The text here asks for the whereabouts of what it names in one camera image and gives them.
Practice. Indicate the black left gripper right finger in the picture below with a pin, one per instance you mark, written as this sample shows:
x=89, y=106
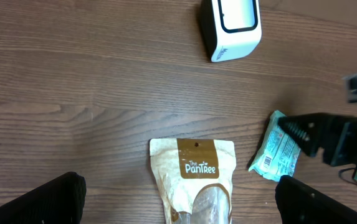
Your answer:
x=300, y=204

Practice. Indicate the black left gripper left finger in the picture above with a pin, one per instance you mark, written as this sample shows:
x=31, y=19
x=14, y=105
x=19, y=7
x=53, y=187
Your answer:
x=59, y=201

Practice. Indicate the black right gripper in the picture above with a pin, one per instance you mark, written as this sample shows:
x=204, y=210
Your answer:
x=339, y=141

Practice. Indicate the white barcode scanner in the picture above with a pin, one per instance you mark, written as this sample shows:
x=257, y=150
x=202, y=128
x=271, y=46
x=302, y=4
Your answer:
x=231, y=28

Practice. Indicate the teal snack packet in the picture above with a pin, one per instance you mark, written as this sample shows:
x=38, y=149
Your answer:
x=278, y=154

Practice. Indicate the brown white snack bag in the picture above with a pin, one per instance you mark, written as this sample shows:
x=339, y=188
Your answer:
x=194, y=178

